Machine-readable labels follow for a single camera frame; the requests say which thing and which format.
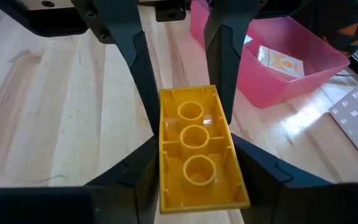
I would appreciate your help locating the blue patterned card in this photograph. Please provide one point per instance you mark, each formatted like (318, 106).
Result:
(248, 40)

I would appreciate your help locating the black aluminium table frame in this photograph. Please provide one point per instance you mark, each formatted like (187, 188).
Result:
(57, 18)

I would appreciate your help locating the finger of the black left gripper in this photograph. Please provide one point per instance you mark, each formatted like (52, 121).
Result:
(129, 40)
(225, 46)

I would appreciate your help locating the black round bucket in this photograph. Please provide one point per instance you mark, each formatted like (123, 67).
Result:
(331, 18)

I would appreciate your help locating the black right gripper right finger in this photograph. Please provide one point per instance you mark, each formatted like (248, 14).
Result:
(284, 196)

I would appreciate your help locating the pink translucent plastic tray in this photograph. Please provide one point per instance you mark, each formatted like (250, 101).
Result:
(275, 87)

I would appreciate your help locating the yellow-orange toy brick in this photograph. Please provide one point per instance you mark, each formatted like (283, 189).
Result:
(197, 149)

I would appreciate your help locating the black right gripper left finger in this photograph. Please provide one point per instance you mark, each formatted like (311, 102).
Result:
(120, 196)

